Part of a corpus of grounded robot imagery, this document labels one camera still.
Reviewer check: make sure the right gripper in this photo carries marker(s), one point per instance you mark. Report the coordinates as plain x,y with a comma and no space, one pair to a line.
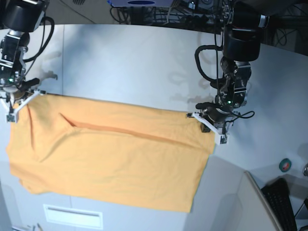
13,95

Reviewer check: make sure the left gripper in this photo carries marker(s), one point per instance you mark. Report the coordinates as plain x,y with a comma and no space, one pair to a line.
215,116

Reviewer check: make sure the orange t-shirt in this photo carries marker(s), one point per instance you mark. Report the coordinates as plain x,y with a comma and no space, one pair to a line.
112,152

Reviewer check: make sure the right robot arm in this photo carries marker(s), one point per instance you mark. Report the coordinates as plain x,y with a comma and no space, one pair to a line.
21,17

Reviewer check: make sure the green tape roll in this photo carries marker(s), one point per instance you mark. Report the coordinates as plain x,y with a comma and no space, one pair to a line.
285,165

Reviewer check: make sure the black keyboard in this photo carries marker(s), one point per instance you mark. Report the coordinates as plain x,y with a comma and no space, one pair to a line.
277,195

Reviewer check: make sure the white partition panel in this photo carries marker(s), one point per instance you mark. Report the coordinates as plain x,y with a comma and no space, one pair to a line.
257,213

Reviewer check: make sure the metal knob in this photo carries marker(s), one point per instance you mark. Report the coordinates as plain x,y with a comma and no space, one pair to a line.
305,170

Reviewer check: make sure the white recessed table tray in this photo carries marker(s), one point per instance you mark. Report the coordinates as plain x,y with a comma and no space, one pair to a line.
73,217

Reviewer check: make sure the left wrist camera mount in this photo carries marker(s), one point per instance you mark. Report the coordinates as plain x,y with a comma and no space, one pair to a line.
222,135

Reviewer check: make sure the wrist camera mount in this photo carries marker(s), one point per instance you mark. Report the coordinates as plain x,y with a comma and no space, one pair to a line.
12,111
222,135

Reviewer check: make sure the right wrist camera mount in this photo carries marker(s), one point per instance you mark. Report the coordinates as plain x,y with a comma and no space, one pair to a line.
12,111

